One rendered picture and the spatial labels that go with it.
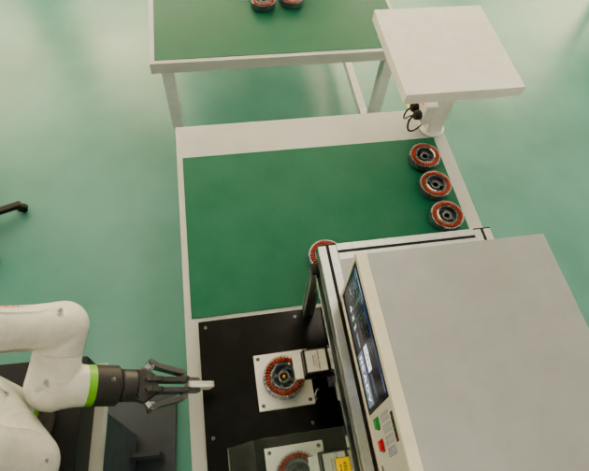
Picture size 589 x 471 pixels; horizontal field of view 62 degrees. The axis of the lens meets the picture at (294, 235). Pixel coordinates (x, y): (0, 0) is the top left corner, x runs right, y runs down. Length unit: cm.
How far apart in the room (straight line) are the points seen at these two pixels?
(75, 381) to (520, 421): 87
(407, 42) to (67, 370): 124
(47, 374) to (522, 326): 94
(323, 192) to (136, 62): 196
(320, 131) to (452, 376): 122
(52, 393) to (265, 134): 114
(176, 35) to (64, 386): 156
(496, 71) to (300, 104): 168
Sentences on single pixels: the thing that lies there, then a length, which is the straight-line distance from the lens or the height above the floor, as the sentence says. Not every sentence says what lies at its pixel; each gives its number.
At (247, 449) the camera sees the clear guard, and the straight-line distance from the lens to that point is 109.
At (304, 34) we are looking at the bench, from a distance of 231.
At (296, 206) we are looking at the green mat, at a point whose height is 75.
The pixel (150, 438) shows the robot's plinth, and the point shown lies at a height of 2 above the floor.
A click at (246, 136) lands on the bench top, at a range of 186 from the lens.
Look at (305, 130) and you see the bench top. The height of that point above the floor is 75.
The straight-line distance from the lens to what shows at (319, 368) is 126.
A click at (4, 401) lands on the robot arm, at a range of 119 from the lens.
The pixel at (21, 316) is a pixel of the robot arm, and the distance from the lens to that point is 109.
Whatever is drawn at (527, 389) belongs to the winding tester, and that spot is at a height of 132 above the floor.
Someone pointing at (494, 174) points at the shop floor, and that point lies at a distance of 301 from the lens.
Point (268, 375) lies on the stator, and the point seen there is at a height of 82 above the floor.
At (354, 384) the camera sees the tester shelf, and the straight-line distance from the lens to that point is 106.
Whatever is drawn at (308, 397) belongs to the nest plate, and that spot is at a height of 78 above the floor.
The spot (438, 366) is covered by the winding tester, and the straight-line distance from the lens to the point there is 90.
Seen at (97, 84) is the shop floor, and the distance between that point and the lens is 329.
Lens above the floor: 213
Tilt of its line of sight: 59 degrees down
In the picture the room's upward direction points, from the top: 7 degrees clockwise
